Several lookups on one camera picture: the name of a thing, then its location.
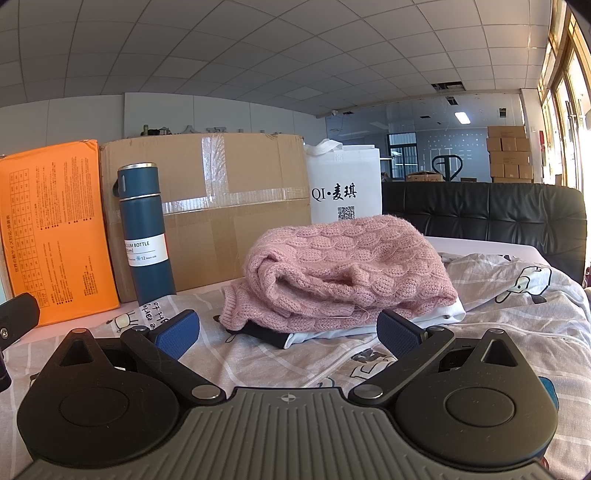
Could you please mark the pink knit sweater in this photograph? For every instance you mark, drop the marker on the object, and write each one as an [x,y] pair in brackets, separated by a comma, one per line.
[337,267]

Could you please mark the window with wooden frame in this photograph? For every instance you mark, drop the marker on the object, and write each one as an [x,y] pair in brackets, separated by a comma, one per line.
[570,101]

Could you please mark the white tote bag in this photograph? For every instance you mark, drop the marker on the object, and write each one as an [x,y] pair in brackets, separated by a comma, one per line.
[344,180]

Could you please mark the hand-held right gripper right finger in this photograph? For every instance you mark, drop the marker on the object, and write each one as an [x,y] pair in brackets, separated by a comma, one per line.
[398,333]

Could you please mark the low cardboard box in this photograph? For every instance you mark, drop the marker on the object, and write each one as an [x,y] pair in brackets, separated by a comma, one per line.
[424,177]

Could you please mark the rectangular ceiling light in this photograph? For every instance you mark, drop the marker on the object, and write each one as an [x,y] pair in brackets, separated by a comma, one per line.
[461,117]

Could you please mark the red wall alarm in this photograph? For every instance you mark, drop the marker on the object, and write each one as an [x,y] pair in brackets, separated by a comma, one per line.
[542,140]

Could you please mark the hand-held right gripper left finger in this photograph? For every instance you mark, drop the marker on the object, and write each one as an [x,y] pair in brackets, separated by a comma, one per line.
[178,331]

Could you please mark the black pallet jack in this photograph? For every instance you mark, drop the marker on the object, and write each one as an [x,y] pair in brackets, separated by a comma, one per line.
[447,167]

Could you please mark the stack of cardboard boxes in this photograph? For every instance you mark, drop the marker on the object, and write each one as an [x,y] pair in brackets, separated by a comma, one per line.
[510,154]

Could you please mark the large taped cardboard box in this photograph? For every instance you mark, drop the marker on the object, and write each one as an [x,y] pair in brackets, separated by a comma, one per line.
[231,184]

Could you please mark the orange printed box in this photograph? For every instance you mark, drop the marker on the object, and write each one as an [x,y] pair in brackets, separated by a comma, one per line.
[55,221]

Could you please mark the dark blue vacuum bottle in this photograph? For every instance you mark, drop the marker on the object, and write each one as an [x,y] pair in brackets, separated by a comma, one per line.
[147,221]

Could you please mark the black leather sofa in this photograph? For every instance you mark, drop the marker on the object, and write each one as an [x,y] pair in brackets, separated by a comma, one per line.
[485,212]

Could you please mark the white folded garment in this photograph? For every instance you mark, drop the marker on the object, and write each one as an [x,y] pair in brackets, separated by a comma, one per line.
[434,316]

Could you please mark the black folded garment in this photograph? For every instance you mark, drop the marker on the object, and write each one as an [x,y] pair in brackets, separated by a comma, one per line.
[263,334]

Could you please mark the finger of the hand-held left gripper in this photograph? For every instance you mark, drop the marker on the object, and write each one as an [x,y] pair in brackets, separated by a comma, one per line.
[21,316]

